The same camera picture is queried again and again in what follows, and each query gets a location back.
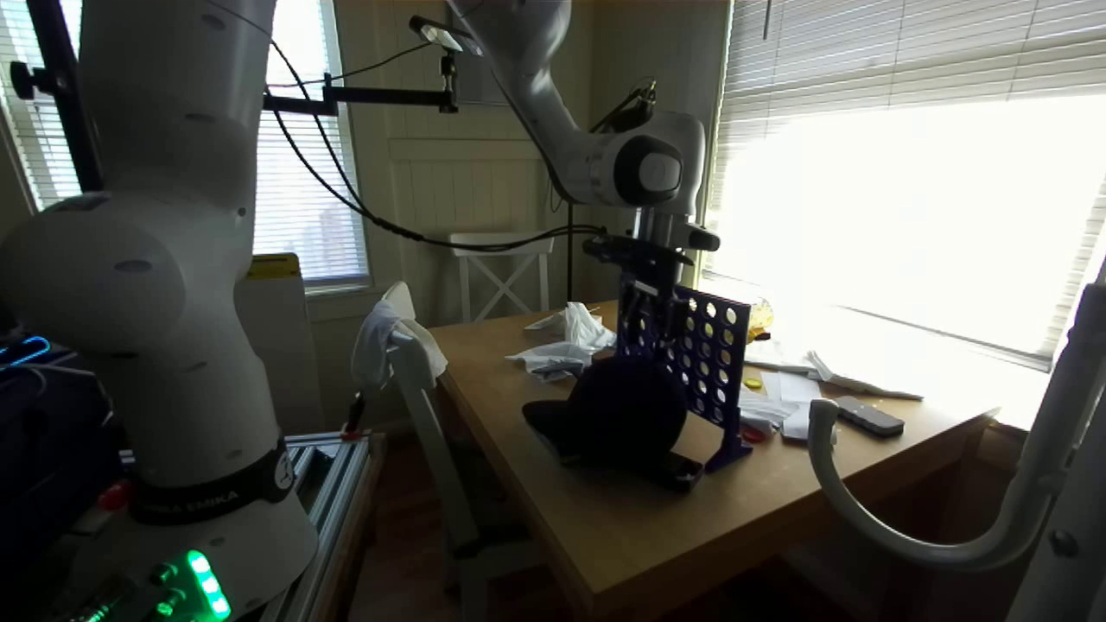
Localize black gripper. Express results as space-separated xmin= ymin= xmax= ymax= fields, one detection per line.
xmin=625 ymin=250 xmax=684 ymax=368

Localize black snapback cap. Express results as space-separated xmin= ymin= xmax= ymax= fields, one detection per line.
xmin=519 ymin=352 xmax=694 ymax=478

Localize crumpled white cloth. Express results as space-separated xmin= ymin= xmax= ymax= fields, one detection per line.
xmin=505 ymin=300 xmax=618 ymax=384

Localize blue Connect Four grid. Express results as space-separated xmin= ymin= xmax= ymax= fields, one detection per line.
xmin=610 ymin=272 xmax=753 ymax=475

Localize white paper sheets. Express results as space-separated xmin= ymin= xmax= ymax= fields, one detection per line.
xmin=739 ymin=368 xmax=836 ymax=449

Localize white wooden chair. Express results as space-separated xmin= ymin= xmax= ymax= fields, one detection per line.
xmin=445 ymin=227 xmax=561 ymax=325

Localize small black remote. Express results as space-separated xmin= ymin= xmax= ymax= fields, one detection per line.
xmin=828 ymin=394 xmax=907 ymax=441

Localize white cloth draped on chair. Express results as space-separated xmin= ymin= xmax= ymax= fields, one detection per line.
xmin=347 ymin=279 xmax=451 ymax=399

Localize black boom stand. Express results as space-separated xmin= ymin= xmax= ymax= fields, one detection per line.
xmin=6 ymin=0 xmax=461 ymax=194

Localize white panel with yellow label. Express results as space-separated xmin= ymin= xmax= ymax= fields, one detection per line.
xmin=233 ymin=251 xmax=320 ymax=434

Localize white window blinds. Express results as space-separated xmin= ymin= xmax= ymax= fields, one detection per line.
xmin=701 ymin=0 xmax=1106 ymax=372

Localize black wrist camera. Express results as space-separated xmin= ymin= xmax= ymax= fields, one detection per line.
xmin=581 ymin=224 xmax=726 ymax=259

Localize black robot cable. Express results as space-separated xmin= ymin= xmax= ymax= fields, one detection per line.
xmin=264 ymin=30 xmax=616 ymax=257

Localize pale long-handled tool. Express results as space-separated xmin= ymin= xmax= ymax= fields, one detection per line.
xmin=747 ymin=349 xmax=926 ymax=407

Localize chair with pale frame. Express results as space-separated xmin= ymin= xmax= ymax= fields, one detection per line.
xmin=387 ymin=331 xmax=546 ymax=622

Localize grey wall picture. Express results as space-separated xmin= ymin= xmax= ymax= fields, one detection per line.
xmin=450 ymin=47 xmax=513 ymax=115

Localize aluminium cart frame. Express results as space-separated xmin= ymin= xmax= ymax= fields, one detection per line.
xmin=279 ymin=428 xmax=389 ymax=622

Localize window with white frame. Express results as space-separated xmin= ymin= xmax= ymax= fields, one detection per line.
xmin=0 ymin=0 xmax=372 ymax=286

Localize camera on boom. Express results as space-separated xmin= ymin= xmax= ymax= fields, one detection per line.
xmin=407 ymin=12 xmax=494 ymax=64

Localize blue cable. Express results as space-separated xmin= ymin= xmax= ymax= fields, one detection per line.
xmin=0 ymin=331 xmax=56 ymax=372

